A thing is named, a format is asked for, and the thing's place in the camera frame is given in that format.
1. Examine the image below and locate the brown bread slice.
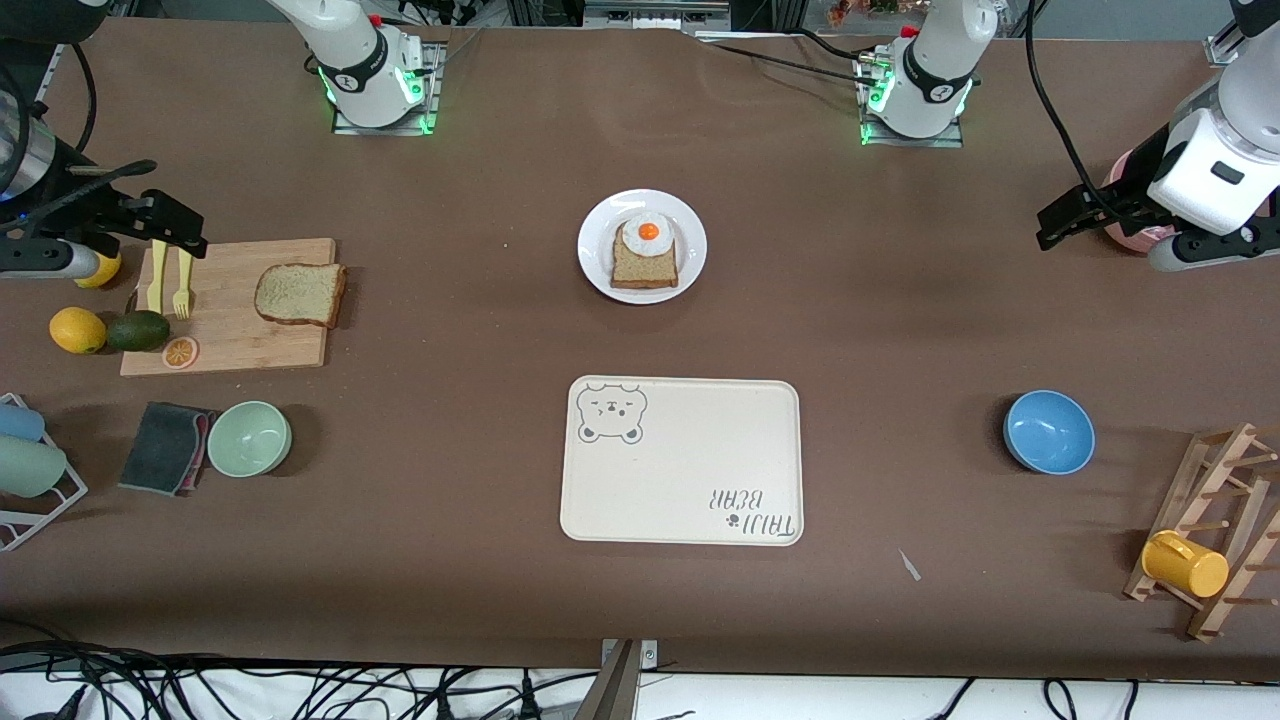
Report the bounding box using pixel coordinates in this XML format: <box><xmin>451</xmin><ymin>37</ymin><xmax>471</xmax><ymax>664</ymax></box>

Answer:
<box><xmin>253</xmin><ymin>262</ymin><xmax>348</xmax><ymax>330</ymax></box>
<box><xmin>610</xmin><ymin>215</ymin><xmax>681</xmax><ymax>291</ymax></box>

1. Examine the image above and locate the white round plate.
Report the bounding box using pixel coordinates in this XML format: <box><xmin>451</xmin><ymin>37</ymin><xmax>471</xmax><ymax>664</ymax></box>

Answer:
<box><xmin>577</xmin><ymin>188</ymin><xmax>708</xmax><ymax>305</ymax></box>

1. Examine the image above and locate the pink bowl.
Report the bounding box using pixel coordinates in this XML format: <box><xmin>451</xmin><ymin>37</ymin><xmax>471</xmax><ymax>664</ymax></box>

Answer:
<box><xmin>1103</xmin><ymin>150</ymin><xmax>1179</xmax><ymax>253</ymax></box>

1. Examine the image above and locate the yellow lemon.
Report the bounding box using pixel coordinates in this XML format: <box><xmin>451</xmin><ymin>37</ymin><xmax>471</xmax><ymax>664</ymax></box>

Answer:
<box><xmin>73</xmin><ymin>250</ymin><xmax>123</xmax><ymax>291</ymax></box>
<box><xmin>49</xmin><ymin>306</ymin><xmax>108</xmax><ymax>356</ymax></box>

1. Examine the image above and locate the dark green avocado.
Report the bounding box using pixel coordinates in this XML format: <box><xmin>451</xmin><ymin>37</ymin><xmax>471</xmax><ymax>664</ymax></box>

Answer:
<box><xmin>105</xmin><ymin>309</ymin><xmax>171</xmax><ymax>353</ymax></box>

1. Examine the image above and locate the bamboo cutting board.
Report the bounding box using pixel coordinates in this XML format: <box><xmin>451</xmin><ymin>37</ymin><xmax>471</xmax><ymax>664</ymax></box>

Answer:
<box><xmin>120</xmin><ymin>237</ymin><xmax>338</xmax><ymax>378</ymax></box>

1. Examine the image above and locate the blue bowl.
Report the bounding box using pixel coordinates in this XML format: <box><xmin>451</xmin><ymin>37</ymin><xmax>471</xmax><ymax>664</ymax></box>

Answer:
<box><xmin>1003</xmin><ymin>389</ymin><xmax>1096</xmax><ymax>476</ymax></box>

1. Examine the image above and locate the light blue cup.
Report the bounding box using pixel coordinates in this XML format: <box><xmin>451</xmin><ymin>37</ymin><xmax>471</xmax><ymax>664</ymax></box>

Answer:
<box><xmin>0</xmin><ymin>400</ymin><xmax>47</xmax><ymax>443</ymax></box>

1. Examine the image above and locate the mint green bowl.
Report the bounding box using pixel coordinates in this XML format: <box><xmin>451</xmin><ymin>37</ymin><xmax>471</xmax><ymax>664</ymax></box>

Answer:
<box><xmin>206</xmin><ymin>400</ymin><xmax>293</xmax><ymax>479</ymax></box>

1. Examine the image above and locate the grey folded cloth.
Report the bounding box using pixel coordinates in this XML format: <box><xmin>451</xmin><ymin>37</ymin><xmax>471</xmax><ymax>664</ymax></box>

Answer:
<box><xmin>117</xmin><ymin>401</ymin><xmax>219</xmax><ymax>498</ymax></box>

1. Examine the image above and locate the pale green cup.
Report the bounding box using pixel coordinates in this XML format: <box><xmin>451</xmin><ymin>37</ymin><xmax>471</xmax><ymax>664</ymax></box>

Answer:
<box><xmin>0</xmin><ymin>435</ymin><xmax>68</xmax><ymax>499</ymax></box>

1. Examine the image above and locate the wooden mug rack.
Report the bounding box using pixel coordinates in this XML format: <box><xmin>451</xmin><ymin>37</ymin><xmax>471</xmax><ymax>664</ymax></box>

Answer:
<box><xmin>1122</xmin><ymin>422</ymin><xmax>1280</xmax><ymax>643</ymax></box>

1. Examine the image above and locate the yellow mug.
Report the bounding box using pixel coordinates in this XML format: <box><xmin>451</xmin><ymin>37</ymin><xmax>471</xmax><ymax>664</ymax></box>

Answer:
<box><xmin>1141</xmin><ymin>530</ymin><xmax>1230</xmax><ymax>599</ymax></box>

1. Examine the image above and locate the toy fried egg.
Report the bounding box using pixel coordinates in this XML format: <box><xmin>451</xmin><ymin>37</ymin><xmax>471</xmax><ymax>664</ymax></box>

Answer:
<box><xmin>620</xmin><ymin>212</ymin><xmax>676</xmax><ymax>259</ymax></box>

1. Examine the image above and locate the cream bear print tray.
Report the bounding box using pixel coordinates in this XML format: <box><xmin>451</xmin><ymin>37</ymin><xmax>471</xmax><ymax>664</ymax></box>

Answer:
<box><xmin>559</xmin><ymin>375</ymin><xmax>805</xmax><ymax>548</ymax></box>

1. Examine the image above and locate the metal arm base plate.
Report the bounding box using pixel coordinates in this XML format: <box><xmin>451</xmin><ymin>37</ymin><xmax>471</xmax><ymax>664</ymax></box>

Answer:
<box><xmin>330</xmin><ymin>40</ymin><xmax>443</xmax><ymax>136</ymax></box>
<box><xmin>855</xmin><ymin>50</ymin><xmax>966</xmax><ymax>149</ymax></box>

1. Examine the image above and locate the white wire rack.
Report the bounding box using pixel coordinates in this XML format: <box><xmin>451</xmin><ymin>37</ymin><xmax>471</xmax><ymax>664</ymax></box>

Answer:
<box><xmin>0</xmin><ymin>392</ymin><xmax>89</xmax><ymax>553</ymax></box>

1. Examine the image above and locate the black table cable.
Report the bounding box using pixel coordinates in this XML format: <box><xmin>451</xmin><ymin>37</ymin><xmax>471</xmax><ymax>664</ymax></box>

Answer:
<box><xmin>695</xmin><ymin>30</ymin><xmax>891</xmax><ymax>86</ymax></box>

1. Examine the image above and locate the black cable tangle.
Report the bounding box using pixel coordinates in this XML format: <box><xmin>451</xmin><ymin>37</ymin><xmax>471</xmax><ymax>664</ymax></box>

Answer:
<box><xmin>0</xmin><ymin>618</ymin><xmax>601</xmax><ymax>720</ymax></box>

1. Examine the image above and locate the aluminium background frame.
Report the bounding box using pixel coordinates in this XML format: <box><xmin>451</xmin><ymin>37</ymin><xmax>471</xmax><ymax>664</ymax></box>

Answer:
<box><xmin>505</xmin><ymin>0</ymin><xmax>811</xmax><ymax>41</ymax></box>

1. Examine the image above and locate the grey metal camera post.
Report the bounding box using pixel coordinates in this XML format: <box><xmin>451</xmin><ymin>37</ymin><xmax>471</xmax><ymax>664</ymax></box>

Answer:
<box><xmin>598</xmin><ymin>638</ymin><xmax>659</xmax><ymax>720</ymax></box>

